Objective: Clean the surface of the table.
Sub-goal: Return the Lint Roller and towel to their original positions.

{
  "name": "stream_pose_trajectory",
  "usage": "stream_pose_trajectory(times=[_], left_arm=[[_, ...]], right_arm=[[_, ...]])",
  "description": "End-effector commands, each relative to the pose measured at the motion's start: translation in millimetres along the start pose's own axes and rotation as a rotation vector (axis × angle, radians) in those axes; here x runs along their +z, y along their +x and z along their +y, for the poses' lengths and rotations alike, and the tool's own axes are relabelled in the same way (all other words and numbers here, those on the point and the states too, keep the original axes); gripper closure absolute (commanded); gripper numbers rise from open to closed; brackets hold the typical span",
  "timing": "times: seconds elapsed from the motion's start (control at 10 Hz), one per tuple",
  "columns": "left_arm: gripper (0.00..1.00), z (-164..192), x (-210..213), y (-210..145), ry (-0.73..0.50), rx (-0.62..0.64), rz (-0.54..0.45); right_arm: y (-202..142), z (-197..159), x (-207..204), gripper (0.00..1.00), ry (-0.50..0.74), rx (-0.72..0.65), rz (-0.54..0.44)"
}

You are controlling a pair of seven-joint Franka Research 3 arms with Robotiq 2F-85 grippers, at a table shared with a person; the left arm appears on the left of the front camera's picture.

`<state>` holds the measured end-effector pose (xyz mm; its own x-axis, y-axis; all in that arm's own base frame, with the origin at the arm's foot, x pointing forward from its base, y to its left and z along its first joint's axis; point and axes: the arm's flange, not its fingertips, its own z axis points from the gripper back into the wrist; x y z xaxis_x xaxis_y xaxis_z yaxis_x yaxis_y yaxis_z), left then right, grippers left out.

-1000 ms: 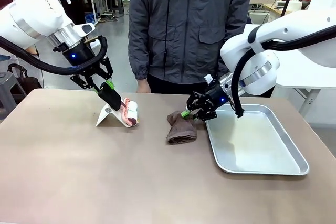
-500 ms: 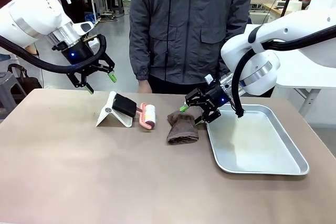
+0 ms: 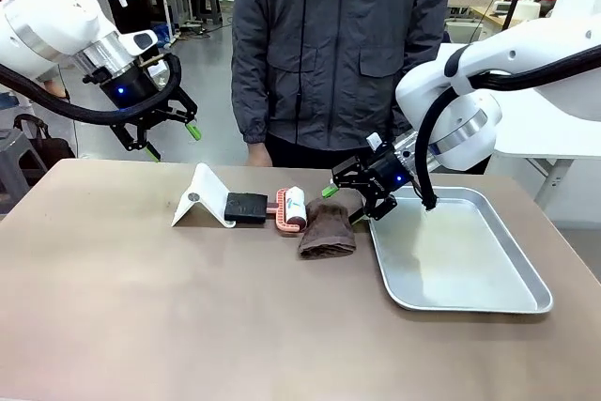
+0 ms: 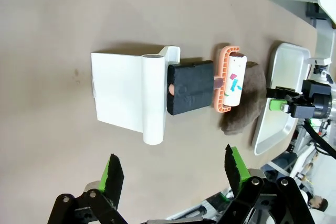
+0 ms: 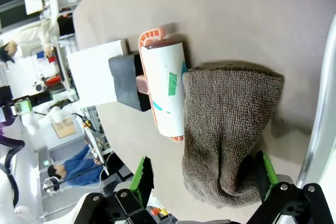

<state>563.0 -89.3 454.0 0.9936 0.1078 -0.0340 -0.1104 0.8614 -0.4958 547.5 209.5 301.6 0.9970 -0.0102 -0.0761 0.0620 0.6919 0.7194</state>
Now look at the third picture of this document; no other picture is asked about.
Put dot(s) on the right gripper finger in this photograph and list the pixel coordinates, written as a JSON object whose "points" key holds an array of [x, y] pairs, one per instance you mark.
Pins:
{"points": [[378, 206], [349, 173]]}

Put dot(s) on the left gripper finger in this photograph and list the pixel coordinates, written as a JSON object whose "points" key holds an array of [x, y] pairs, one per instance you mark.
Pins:
{"points": [[183, 110], [134, 135]]}

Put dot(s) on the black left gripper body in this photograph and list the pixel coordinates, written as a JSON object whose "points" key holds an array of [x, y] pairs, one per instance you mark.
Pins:
{"points": [[127, 86]]}

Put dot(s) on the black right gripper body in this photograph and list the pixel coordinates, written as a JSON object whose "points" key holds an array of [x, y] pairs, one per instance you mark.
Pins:
{"points": [[389, 173]]}

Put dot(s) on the person's right forearm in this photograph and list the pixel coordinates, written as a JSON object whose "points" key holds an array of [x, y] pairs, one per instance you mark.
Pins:
{"points": [[251, 110]]}

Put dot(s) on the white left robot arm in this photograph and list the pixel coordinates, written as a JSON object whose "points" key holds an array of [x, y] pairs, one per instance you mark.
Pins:
{"points": [[47, 6]]}

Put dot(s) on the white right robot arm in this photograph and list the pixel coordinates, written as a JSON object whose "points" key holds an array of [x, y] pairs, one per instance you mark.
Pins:
{"points": [[516, 53]]}

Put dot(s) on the person's right hand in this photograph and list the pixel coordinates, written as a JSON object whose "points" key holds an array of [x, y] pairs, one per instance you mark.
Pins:
{"points": [[258, 156]]}

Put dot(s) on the brown folded towel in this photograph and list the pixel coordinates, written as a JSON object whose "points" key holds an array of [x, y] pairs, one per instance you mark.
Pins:
{"points": [[326, 232]]}

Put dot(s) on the white folded roller stand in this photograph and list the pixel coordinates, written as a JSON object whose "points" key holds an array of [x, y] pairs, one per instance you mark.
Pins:
{"points": [[204, 189]]}

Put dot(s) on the dark brown handbag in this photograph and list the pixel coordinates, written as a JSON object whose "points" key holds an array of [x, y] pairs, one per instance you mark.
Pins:
{"points": [[44, 143]]}

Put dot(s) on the silver metal tray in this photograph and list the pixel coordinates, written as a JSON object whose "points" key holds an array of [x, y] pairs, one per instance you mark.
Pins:
{"points": [[460, 255]]}

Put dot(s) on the grey plastic stool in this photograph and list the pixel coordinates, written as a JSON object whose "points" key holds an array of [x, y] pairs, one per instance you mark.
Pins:
{"points": [[16, 161]]}

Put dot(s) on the person in grey jacket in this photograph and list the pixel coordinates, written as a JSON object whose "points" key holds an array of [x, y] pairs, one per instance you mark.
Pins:
{"points": [[328, 44]]}

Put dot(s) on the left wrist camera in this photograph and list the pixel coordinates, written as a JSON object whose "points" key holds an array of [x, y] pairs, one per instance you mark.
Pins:
{"points": [[151, 62]]}

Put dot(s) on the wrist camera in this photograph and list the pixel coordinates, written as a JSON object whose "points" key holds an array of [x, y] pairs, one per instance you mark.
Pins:
{"points": [[151, 62], [374, 140]]}

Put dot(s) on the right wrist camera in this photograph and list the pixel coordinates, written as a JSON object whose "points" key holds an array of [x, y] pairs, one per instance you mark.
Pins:
{"points": [[374, 140]]}

